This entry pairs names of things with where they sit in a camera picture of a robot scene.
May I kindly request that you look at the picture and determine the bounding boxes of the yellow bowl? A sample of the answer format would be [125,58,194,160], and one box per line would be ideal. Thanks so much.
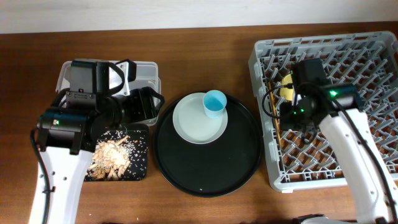
[280,74,294,101]

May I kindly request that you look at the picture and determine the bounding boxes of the wooden chopstick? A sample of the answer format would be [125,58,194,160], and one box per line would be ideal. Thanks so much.
[269,92,281,147]

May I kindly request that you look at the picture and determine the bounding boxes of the grey plate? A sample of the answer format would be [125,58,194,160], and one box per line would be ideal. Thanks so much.
[172,92,228,144]

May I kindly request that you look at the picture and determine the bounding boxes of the blue cup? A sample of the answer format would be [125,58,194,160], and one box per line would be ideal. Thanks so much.
[203,90,227,118]

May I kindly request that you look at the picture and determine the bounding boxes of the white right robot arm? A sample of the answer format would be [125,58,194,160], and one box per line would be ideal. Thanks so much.
[291,59,397,223]

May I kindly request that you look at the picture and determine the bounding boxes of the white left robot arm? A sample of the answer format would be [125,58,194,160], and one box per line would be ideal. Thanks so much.
[29,59,164,223]

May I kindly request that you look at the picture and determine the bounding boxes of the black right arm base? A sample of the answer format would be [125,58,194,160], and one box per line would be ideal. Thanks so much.
[292,214,328,224]

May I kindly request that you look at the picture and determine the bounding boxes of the clear plastic waste bin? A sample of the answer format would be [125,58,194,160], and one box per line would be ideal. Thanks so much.
[55,61,161,126]

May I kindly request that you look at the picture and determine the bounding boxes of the grey dishwasher rack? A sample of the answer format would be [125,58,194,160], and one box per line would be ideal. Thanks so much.
[248,31,397,193]

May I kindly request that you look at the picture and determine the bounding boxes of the black rectangular tray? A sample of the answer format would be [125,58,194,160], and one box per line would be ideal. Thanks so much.
[83,123,150,182]

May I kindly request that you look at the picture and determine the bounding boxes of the food scraps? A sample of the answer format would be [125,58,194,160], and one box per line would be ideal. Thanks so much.
[86,130,149,181]

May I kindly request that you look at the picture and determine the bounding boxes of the black round tray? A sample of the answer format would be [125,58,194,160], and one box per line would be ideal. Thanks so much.
[152,95,264,197]

